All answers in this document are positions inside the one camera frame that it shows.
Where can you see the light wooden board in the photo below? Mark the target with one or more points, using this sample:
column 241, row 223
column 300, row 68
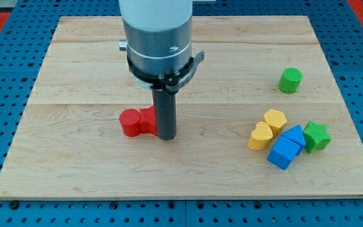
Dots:
column 69, row 145

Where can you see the red cylinder block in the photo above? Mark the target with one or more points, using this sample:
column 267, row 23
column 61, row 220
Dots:
column 130, row 122

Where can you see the red star block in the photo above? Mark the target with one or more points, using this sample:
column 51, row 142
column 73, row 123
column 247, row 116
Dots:
column 148, row 121

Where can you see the green star block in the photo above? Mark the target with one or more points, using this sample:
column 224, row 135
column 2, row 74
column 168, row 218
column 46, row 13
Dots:
column 316, row 136

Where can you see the yellow heart block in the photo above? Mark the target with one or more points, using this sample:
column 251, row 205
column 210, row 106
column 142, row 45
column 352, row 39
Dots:
column 260, row 137

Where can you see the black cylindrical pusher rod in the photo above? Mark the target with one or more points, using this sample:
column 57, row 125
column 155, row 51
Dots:
column 165, row 109

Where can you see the blue cube block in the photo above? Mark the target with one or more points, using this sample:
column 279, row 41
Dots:
column 283, row 152

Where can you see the blue triangle block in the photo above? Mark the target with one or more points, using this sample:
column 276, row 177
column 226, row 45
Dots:
column 295, row 134

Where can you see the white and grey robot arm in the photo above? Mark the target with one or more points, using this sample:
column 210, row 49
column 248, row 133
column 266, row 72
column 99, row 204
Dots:
column 159, row 37

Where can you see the yellow hexagon block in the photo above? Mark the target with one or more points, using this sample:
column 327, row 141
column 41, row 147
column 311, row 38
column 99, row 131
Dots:
column 276, row 120

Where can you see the green cylinder block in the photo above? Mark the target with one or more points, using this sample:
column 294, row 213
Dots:
column 290, row 80

